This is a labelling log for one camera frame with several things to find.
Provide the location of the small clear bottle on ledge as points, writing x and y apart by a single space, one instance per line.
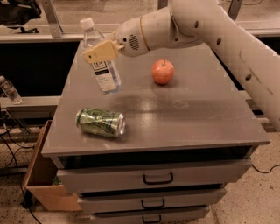
10 91

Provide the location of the middle grey drawer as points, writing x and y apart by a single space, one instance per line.
150 200

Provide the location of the brown cardboard box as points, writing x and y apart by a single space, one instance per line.
39 179

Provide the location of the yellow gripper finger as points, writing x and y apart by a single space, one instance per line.
104 51

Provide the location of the clear blue plastic water bottle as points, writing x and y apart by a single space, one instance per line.
105 72

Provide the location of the red apple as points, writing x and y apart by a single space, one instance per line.
162 71

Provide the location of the grey drawer cabinet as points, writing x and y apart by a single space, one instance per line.
199 116

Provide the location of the bottom grey drawer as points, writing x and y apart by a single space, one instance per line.
151 216

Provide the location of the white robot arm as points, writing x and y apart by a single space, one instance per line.
186 23

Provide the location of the grey drawer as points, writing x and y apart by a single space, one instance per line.
134 177
150 200
151 216

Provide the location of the crushed green soda can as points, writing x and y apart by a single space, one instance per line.
99 122

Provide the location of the left metal railing post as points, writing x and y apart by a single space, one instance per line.
52 19

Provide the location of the top grey drawer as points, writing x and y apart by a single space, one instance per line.
134 177

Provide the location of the right metal railing post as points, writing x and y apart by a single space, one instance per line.
234 9

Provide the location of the black office chair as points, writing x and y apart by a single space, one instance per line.
14 14

